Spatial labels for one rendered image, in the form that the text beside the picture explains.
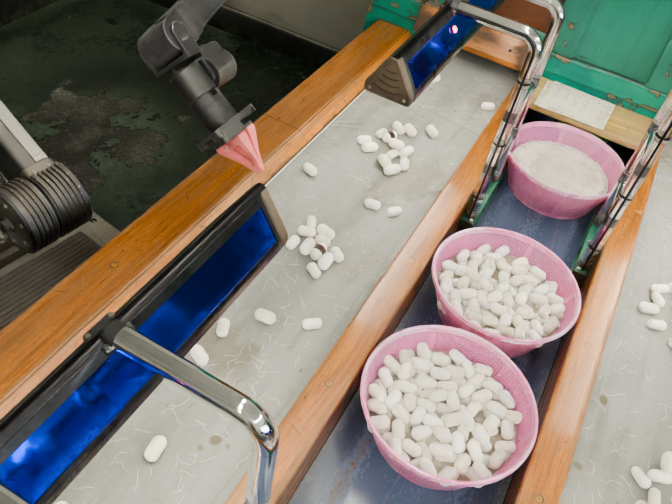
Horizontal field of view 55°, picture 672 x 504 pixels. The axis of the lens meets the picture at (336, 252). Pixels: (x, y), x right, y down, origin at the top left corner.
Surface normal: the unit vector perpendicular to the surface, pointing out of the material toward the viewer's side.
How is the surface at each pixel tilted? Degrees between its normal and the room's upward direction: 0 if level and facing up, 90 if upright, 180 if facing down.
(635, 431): 0
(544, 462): 0
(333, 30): 90
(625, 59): 90
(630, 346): 0
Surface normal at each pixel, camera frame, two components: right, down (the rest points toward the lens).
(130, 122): 0.14, -0.68
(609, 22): -0.47, 0.59
